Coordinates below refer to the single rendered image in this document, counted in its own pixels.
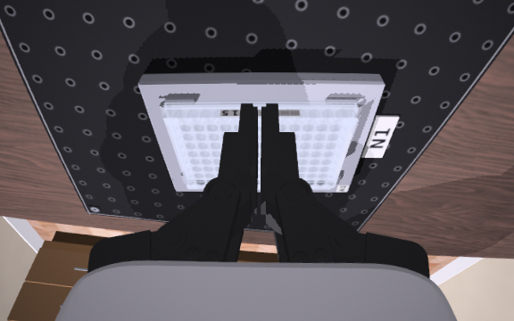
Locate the clear well plate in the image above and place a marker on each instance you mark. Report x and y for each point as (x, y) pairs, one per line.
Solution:
(323, 131)

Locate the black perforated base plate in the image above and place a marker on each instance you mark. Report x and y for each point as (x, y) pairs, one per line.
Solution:
(81, 61)

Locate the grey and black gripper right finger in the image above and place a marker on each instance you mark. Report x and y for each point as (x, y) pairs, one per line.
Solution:
(305, 230)

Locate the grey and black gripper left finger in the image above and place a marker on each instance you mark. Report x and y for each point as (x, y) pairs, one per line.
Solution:
(211, 228)

